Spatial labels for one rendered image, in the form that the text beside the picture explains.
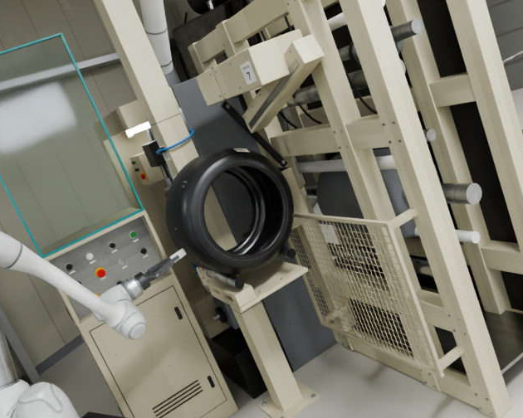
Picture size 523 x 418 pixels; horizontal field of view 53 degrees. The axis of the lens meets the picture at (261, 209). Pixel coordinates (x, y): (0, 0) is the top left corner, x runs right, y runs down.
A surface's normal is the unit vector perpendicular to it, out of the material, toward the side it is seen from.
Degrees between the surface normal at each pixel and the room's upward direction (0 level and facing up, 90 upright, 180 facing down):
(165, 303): 90
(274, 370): 90
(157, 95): 90
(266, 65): 90
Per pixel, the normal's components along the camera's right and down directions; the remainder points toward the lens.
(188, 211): -0.32, -0.01
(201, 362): 0.44, 0.04
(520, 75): -0.55, 0.41
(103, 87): 0.74, -0.15
